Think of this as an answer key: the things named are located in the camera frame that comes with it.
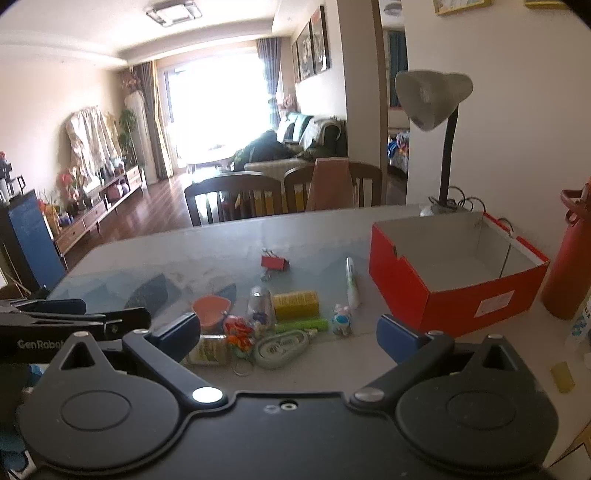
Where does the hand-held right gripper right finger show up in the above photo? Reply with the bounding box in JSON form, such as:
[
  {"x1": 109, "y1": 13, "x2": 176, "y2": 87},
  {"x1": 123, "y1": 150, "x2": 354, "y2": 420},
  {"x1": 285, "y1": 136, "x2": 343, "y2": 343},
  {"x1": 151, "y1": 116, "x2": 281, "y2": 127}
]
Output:
[{"x1": 349, "y1": 314, "x2": 536, "y2": 406}]

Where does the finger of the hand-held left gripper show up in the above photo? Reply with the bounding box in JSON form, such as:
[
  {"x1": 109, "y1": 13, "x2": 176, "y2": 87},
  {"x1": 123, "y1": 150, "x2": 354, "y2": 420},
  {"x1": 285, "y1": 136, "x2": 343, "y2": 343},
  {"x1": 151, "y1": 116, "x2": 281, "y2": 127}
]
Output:
[
  {"x1": 0, "y1": 299, "x2": 88, "y2": 316},
  {"x1": 21, "y1": 307, "x2": 152, "y2": 340}
]

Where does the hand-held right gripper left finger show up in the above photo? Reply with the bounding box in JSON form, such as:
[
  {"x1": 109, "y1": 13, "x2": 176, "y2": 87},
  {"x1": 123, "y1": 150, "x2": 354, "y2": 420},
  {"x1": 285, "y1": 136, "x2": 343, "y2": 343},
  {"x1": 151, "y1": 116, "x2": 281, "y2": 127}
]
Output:
[{"x1": 44, "y1": 312, "x2": 227, "y2": 407}]

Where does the small white pink toy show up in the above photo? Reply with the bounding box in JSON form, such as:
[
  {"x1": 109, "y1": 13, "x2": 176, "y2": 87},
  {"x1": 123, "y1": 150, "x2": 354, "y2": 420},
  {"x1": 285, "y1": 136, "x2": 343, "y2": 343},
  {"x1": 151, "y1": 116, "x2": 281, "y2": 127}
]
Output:
[{"x1": 331, "y1": 304, "x2": 354, "y2": 336}]

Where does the orange keychain toy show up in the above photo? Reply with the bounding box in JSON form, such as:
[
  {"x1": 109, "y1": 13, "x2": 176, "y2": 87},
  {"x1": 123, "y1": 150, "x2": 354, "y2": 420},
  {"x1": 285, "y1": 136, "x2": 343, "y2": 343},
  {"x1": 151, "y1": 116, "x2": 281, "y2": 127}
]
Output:
[{"x1": 223, "y1": 316, "x2": 256, "y2": 376}]

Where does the red cardboard box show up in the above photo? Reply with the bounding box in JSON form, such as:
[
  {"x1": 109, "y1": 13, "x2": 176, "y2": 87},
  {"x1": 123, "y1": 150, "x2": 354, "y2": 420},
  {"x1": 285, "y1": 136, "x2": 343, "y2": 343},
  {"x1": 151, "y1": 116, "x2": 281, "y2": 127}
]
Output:
[{"x1": 368, "y1": 211, "x2": 551, "y2": 339}]

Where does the white green glue stick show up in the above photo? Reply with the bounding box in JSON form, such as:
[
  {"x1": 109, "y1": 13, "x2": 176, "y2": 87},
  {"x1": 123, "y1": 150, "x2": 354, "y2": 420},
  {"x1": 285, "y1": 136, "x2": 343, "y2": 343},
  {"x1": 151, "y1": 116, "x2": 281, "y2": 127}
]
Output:
[{"x1": 345, "y1": 257, "x2": 362, "y2": 309}]

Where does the clear plastic bottle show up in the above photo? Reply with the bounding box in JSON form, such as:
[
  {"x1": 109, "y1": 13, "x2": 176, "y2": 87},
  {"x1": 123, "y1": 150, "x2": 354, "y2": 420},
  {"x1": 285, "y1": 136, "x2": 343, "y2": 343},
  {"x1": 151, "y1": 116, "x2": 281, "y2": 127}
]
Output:
[{"x1": 247, "y1": 286, "x2": 277, "y2": 340}]

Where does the green highlighter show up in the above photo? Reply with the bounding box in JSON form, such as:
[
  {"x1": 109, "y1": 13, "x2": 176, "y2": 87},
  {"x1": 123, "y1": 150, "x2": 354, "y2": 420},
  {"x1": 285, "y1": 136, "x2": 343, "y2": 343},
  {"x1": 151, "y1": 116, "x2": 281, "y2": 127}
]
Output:
[{"x1": 274, "y1": 318, "x2": 328, "y2": 334}]

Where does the green correction tape dispenser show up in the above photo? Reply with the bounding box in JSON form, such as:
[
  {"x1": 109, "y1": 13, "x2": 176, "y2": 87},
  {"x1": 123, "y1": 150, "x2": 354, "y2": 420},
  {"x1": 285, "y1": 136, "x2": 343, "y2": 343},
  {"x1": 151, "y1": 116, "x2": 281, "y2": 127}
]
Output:
[{"x1": 252, "y1": 329, "x2": 319, "y2": 370}]

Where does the yellow box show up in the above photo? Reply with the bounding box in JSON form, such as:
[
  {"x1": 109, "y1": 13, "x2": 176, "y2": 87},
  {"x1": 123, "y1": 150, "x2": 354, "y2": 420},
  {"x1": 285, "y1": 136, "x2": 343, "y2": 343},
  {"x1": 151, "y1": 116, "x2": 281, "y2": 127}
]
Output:
[{"x1": 272, "y1": 291, "x2": 321, "y2": 321}]

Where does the red binder clip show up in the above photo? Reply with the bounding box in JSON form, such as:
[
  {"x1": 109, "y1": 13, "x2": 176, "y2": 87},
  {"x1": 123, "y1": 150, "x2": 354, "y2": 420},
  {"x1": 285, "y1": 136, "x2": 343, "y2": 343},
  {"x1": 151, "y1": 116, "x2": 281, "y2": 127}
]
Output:
[{"x1": 260, "y1": 249, "x2": 291, "y2": 281}]

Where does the blue panel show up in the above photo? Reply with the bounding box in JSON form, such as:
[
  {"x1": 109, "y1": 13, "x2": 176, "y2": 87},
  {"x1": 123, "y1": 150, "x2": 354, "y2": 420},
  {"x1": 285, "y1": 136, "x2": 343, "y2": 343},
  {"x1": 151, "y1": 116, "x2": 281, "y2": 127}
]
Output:
[{"x1": 0, "y1": 188, "x2": 65, "y2": 291}]

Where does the wooden television cabinet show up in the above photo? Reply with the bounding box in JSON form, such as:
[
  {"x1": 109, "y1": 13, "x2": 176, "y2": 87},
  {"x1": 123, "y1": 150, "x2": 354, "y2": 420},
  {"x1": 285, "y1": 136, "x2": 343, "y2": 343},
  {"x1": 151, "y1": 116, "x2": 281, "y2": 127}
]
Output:
[{"x1": 54, "y1": 164, "x2": 148, "y2": 257}]

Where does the dark wooden chair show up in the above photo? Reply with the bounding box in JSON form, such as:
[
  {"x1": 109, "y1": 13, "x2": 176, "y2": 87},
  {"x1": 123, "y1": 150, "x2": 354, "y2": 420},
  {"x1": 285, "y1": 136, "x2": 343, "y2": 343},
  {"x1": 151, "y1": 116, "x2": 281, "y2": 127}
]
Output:
[
  {"x1": 185, "y1": 172, "x2": 283, "y2": 227},
  {"x1": 283, "y1": 161, "x2": 384, "y2": 214}
]

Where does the pink cloth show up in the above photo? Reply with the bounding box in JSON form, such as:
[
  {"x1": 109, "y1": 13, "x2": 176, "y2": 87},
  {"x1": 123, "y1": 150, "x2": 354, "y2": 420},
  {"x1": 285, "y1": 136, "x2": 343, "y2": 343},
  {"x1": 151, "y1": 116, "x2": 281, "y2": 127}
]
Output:
[{"x1": 305, "y1": 158, "x2": 357, "y2": 212}]

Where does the small yellow block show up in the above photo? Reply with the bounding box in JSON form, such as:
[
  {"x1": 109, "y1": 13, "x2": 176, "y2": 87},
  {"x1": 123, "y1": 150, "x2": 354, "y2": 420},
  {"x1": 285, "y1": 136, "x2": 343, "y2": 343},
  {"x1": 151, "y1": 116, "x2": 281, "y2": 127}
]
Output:
[{"x1": 550, "y1": 362, "x2": 575, "y2": 394}]

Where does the floral cloth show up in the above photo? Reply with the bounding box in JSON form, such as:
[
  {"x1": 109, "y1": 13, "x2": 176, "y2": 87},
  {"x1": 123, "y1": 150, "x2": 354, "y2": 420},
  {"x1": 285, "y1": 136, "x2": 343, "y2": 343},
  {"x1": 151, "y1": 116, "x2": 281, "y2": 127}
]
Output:
[{"x1": 65, "y1": 106, "x2": 122, "y2": 178}]

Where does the white coffee table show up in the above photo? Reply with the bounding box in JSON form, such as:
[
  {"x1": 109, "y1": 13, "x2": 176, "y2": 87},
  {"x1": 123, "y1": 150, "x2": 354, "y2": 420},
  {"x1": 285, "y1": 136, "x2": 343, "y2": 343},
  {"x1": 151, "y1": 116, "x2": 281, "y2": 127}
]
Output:
[{"x1": 185, "y1": 147, "x2": 236, "y2": 169}]

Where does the red water bottle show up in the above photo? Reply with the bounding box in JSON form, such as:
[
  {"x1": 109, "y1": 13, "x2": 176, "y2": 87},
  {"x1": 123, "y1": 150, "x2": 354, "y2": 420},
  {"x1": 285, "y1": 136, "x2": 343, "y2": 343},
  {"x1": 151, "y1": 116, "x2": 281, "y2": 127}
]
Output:
[{"x1": 541, "y1": 178, "x2": 591, "y2": 321}]

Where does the green potted plant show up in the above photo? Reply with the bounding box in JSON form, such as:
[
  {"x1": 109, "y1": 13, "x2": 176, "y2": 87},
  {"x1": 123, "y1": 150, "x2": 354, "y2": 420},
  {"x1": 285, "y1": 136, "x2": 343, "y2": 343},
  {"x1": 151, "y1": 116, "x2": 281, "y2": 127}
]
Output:
[{"x1": 119, "y1": 108, "x2": 139, "y2": 162}]

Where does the white standing air conditioner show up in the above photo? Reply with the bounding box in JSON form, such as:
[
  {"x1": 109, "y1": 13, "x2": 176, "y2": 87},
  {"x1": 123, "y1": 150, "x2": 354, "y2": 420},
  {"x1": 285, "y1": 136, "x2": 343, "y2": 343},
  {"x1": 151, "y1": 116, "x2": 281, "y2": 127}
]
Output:
[{"x1": 124, "y1": 91, "x2": 160, "y2": 181}]

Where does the sofa with clothes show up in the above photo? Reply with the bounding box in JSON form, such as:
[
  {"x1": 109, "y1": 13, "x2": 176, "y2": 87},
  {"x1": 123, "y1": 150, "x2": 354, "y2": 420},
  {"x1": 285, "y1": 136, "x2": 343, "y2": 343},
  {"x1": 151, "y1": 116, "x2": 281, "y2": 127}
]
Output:
[{"x1": 233, "y1": 113, "x2": 348, "y2": 174}]

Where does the grey desk lamp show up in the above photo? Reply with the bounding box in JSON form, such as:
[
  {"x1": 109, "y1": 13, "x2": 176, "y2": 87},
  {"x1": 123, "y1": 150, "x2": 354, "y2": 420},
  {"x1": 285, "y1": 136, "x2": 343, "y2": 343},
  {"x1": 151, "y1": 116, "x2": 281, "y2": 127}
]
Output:
[{"x1": 394, "y1": 69, "x2": 474, "y2": 217}]

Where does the blue grey curtain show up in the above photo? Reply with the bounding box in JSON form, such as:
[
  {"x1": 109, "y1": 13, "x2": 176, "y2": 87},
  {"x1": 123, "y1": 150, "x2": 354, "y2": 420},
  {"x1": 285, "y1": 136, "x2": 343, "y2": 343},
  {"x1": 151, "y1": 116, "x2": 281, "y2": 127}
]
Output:
[{"x1": 256, "y1": 38, "x2": 282, "y2": 134}]

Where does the square ceiling light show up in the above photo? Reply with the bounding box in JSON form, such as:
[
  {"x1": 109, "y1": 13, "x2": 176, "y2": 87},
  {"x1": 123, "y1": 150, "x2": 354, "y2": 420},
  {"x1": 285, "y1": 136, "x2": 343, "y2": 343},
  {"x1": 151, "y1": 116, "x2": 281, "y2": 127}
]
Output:
[{"x1": 146, "y1": 1, "x2": 202, "y2": 26}]

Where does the black lamp cable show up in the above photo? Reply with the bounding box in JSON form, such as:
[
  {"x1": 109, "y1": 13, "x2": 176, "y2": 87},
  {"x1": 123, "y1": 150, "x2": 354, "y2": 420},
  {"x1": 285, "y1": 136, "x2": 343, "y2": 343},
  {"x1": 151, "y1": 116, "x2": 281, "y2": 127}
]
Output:
[{"x1": 429, "y1": 187, "x2": 515, "y2": 236}]

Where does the dark framed wall picture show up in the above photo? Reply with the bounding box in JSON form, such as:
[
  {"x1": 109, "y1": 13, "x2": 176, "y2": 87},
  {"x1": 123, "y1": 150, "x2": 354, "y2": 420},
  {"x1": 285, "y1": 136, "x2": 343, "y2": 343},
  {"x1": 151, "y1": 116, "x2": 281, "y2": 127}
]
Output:
[
  {"x1": 292, "y1": 21, "x2": 312, "y2": 84},
  {"x1": 309, "y1": 6, "x2": 332, "y2": 75}
]

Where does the yellow framed wall picture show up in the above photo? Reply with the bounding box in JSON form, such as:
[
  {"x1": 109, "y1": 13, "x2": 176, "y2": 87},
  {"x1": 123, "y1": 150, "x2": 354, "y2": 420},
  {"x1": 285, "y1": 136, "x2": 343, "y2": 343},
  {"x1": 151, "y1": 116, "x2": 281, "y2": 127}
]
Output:
[{"x1": 433, "y1": 0, "x2": 491, "y2": 17}]

